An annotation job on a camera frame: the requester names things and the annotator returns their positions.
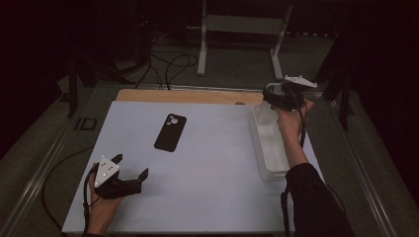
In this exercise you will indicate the black phone case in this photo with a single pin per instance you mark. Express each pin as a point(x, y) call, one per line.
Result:
point(169, 135)

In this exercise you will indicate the person's right hand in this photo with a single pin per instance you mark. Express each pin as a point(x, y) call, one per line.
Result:
point(290, 123)

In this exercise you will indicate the white long plastic bin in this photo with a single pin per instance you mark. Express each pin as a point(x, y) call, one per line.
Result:
point(271, 151)

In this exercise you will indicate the wooden table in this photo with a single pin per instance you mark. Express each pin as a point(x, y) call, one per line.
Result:
point(184, 97)

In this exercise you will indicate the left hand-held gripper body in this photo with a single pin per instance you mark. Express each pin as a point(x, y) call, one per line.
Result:
point(113, 189)

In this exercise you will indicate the white table board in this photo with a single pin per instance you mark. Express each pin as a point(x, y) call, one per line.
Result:
point(204, 184)

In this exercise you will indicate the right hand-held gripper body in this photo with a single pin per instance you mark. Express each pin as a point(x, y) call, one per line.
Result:
point(286, 98)

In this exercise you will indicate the person's left hand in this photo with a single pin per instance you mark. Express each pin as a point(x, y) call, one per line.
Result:
point(102, 214)

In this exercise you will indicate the metal floor rail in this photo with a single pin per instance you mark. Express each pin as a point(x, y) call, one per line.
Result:
point(365, 177)
point(39, 171)

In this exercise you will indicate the black tripod stand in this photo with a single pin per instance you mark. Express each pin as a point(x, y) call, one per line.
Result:
point(71, 95)
point(345, 105)

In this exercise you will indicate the white metal stand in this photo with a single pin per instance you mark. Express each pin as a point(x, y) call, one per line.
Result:
point(243, 24)

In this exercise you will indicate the dark round table grommet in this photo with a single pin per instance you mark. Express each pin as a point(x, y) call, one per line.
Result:
point(239, 103)

